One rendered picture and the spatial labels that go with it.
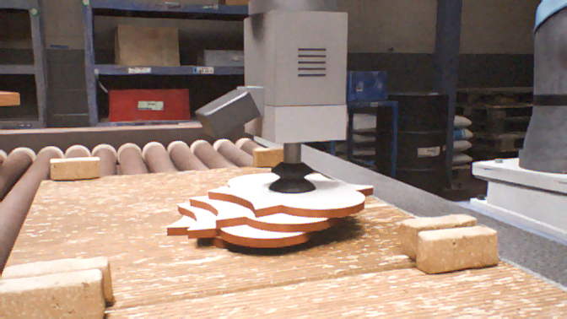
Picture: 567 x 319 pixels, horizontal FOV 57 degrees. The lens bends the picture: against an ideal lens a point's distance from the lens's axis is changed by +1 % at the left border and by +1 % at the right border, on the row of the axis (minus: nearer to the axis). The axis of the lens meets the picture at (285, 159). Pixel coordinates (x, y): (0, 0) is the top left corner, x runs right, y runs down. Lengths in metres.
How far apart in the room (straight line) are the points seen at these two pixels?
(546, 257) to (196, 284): 0.30
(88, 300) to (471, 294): 0.23
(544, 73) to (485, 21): 5.80
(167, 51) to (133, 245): 4.19
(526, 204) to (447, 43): 4.10
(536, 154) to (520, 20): 6.13
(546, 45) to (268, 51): 0.44
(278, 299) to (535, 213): 0.49
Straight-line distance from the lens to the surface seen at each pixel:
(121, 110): 4.50
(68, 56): 5.16
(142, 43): 4.57
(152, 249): 0.43
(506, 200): 0.80
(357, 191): 0.46
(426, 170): 4.23
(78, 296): 0.31
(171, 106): 4.52
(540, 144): 0.76
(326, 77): 0.43
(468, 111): 5.80
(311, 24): 0.42
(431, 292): 0.35
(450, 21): 4.84
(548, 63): 0.77
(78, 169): 0.71
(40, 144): 1.18
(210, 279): 0.36
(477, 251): 0.40
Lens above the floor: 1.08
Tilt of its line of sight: 10 degrees down
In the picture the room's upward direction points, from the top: straight up
